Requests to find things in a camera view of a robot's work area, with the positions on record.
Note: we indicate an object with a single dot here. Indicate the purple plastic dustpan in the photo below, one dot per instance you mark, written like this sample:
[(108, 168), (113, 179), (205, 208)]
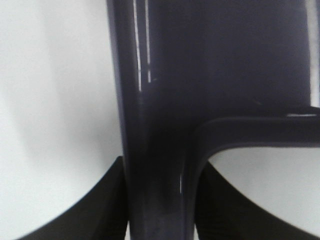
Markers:
[(197, 77)]

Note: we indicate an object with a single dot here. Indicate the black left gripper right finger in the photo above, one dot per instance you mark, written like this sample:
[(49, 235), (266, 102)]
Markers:
[(223, 213)]

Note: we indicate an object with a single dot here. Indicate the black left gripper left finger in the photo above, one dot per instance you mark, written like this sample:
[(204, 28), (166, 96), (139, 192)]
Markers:
[(102, 214)]

